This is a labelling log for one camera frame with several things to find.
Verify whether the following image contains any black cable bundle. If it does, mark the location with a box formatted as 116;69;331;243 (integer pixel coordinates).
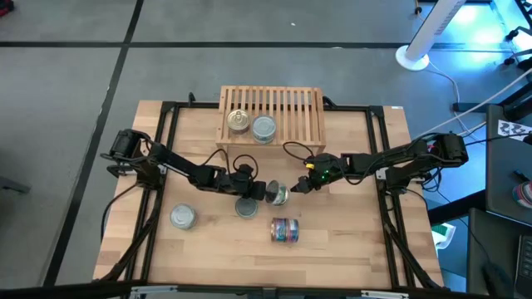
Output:
409;165;442;200

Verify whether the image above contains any black floor stand leg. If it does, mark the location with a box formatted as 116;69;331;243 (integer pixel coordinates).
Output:
451;81;532;122

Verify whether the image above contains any black keyboard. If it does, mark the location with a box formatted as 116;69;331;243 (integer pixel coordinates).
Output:
515;234;532;287

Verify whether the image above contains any black computer mouse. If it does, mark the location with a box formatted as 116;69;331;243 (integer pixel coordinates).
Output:
480;261;515;299

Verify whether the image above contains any wooden slatted shelf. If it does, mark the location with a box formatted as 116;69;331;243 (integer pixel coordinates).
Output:
214;85;328;161

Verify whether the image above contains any black power cable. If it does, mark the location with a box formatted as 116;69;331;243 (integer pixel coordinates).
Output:
101;182;140;244

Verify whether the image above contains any black metal table frame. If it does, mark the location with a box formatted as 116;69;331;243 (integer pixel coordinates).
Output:
97;91;444;292

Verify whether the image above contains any grey furniture foot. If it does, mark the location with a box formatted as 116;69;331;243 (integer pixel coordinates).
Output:
0;176;32;195

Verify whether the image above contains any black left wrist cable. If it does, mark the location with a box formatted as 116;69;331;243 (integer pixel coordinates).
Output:
205;147;259;180

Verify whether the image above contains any thin white floor cable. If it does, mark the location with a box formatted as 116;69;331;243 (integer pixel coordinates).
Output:
426;61;463;113

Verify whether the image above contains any black chair base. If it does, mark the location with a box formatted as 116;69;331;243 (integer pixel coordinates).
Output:
501;24;532;70

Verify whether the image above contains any multicolour tape roll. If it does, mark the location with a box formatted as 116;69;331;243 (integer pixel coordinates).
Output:
511;180;532;210

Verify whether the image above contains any green white box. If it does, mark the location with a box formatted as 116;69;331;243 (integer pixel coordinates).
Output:
430;222;457;250

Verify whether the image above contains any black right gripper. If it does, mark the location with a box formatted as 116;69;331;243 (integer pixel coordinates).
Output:
289;152;344;195

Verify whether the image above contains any black computer desk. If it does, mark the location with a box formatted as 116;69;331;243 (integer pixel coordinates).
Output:
465;207;532;299

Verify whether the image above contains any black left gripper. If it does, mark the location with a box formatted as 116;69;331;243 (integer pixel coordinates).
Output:
215;169;268;202

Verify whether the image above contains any printed marker sheet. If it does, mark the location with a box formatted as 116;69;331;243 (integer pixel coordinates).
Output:
497;119;532;139

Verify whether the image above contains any black side desk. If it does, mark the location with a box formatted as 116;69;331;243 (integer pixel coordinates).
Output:
485;103;532;228

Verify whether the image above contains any green white tuna can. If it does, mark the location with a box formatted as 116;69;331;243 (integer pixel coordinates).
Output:
234;196;259;220
265;179;291;208
169;202;199;231
251;115;278;145

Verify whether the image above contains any thick white floor cable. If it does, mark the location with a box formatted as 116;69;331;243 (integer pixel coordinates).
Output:
413;68;532;140

